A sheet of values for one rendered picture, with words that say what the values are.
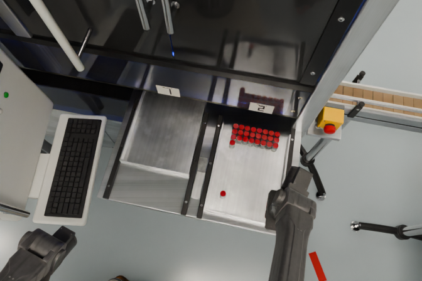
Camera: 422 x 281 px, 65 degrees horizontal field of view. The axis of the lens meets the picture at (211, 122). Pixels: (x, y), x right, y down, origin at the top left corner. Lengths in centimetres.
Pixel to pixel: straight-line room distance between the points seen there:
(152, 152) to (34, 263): 66
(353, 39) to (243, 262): 153
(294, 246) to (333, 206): 159
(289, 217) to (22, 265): 51
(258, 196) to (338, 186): 111
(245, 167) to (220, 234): 90
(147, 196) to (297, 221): 68
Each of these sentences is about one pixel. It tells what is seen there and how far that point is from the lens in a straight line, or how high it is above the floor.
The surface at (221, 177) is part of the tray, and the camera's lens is 123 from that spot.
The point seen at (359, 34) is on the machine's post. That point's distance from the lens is 84.
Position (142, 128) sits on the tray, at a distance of 131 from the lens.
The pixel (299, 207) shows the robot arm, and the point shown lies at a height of 137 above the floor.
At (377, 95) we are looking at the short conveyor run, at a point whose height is 93.
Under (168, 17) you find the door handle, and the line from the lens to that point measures 78.
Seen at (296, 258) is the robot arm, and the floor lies 145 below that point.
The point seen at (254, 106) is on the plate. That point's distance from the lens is 118.
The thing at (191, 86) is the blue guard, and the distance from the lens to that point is 114.
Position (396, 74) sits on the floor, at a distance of 279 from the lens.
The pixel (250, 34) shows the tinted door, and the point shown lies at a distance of 87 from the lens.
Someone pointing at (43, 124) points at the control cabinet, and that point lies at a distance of 150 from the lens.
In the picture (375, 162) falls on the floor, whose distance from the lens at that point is 241.
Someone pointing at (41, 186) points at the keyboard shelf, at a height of 80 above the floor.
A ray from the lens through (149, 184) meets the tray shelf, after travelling 124.
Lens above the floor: 207
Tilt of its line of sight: 67 degrees down
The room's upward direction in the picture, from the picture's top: straight up
